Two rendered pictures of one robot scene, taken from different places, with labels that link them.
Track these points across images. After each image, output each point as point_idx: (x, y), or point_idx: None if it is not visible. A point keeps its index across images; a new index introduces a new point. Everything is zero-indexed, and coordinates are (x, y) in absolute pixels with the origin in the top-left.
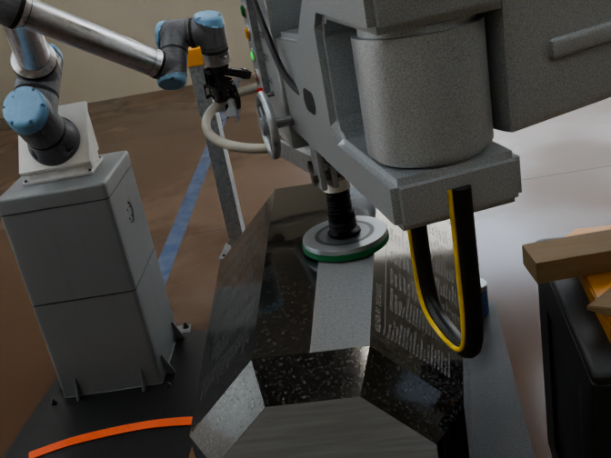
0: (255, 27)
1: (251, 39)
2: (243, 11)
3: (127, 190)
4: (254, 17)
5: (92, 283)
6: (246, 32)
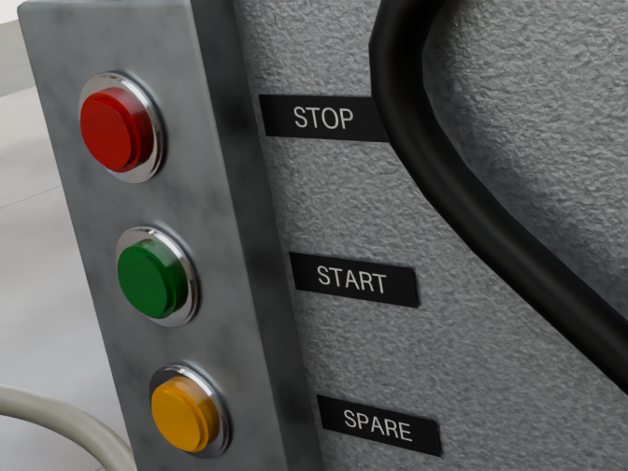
0: (294, 378)
1: (228, 450)
2: (175, 285)
3: None
4: (282, 317)
5: None
6: (197, 413)
